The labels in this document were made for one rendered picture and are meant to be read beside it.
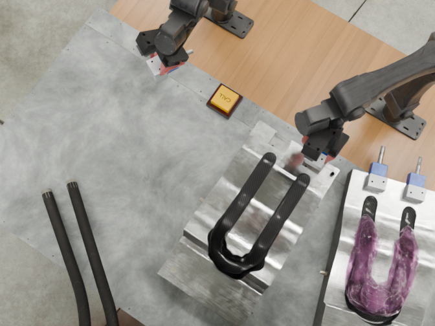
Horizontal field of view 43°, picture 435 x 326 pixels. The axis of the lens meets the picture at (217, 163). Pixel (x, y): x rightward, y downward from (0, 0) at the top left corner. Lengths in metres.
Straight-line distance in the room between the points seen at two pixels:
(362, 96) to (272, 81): 0.49
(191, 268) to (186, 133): 0.40
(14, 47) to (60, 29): 0.22
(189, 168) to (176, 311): 0.40
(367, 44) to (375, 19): 1.01
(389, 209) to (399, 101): 0.29
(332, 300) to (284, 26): 0.83
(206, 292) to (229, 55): 0.71
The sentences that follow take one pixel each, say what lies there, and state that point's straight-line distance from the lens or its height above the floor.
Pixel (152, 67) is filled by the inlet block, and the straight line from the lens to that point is 1.53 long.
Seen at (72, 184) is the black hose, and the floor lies 0.83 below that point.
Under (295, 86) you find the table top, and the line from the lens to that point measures 1.69.
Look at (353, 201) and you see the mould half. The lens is 1.57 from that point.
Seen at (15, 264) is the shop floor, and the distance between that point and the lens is 2.47.
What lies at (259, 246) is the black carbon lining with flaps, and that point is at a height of 0.92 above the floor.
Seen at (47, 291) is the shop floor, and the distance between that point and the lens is 2.43.
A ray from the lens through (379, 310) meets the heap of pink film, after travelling 1.51.
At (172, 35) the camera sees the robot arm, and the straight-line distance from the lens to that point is 1.32.
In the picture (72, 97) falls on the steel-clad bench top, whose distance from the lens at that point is 1.70.
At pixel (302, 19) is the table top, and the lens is 1.80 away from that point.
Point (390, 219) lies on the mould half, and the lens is 1.59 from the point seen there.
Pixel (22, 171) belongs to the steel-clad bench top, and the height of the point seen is 0.80.
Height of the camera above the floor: 2.34
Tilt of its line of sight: 75 degrees down
